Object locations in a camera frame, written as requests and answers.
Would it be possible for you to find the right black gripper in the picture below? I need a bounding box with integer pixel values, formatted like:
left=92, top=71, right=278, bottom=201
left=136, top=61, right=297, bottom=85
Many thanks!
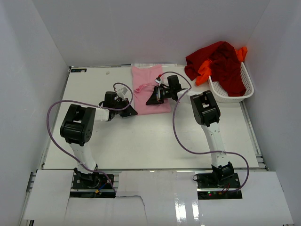
left=146, top=86, right=173, bottom=105

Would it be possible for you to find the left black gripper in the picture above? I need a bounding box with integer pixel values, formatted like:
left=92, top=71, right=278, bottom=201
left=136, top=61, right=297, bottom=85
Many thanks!
left=112, top=98, right=136, bottom=117

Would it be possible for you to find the pink t shirt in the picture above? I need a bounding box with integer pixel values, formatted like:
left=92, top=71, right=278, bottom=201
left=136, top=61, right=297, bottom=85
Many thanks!
left=131, top=65, right=171, bottom=115

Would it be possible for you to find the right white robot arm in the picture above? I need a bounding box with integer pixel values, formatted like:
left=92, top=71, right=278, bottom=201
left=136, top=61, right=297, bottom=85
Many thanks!
left=146, top=75, right=234, bottom=188

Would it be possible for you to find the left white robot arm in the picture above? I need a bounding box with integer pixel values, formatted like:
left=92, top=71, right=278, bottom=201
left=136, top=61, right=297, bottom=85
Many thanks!
left=60, top=91, right=138, bottom=188

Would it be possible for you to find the orange t shirt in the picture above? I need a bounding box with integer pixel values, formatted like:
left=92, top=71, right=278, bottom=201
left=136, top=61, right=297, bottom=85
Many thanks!
left=195, top=47, right=248, bottom=86

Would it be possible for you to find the black label sticker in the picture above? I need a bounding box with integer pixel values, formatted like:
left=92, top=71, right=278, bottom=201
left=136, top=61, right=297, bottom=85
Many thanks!
left=70, top=68, right=87, bottom=73

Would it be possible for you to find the white plastic basket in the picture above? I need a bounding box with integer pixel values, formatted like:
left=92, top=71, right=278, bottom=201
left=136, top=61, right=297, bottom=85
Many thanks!
left=207, top=61, right=255, bottom=103

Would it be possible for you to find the dark red t shirt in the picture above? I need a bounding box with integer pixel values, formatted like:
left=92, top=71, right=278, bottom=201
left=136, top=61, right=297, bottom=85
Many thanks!
left=184, top=41, right=246, bottom=97

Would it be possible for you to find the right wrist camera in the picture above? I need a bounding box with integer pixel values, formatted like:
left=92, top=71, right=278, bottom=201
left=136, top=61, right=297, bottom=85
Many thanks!
left=155, top=75, right=164, bottom=86

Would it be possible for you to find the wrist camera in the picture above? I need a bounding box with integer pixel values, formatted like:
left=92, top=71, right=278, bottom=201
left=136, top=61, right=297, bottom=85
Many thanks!
left=117, top=87, right=128, bottom=100
left=155, top=75, right=164, bottom=86

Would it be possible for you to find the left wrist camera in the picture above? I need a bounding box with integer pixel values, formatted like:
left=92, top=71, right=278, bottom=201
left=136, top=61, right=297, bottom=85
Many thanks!
left=117, top=87, right=128, bottom=100

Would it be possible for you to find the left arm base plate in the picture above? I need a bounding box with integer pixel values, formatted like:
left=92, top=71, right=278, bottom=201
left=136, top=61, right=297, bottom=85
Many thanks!
left=70, top=172, right=116, bottom=199

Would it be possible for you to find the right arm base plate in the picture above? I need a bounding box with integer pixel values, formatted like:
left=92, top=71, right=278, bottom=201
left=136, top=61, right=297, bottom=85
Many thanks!
left=192, top=173, right=243, bottom=200

